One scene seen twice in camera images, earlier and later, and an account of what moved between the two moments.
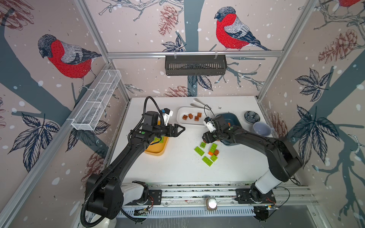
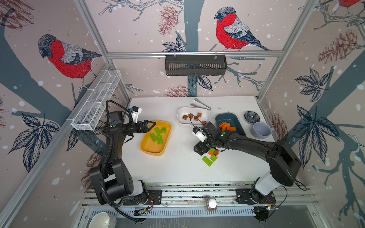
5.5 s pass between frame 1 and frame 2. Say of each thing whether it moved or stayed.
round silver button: stayed
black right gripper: moved
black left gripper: moved
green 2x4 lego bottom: stayed
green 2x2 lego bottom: stayed
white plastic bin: stayed
